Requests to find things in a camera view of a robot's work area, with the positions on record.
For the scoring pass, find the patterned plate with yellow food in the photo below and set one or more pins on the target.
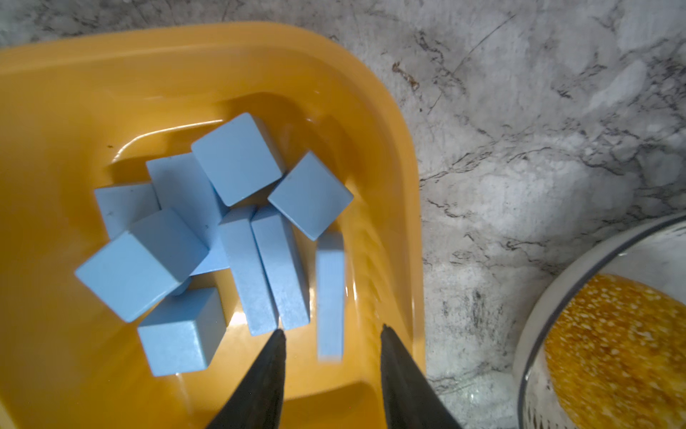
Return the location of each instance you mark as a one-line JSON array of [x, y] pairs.
[[604, 346]]

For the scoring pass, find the light blue long block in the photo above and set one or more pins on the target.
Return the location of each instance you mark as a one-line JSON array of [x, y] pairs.
[[236, 234], [330, 271]]

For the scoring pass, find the yellow plastic tray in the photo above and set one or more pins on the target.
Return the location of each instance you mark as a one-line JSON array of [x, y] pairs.
[[80, 114]]

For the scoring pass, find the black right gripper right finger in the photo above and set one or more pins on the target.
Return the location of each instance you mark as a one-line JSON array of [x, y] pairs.
[[409, 400]]

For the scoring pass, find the light blue cube block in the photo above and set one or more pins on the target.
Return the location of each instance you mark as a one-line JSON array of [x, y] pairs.
[[144, 264], [311, 196], [123, 205], [182, 334], [239, 158]]

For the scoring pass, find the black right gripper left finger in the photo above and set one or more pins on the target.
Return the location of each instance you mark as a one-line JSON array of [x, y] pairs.
[[257, 402]]

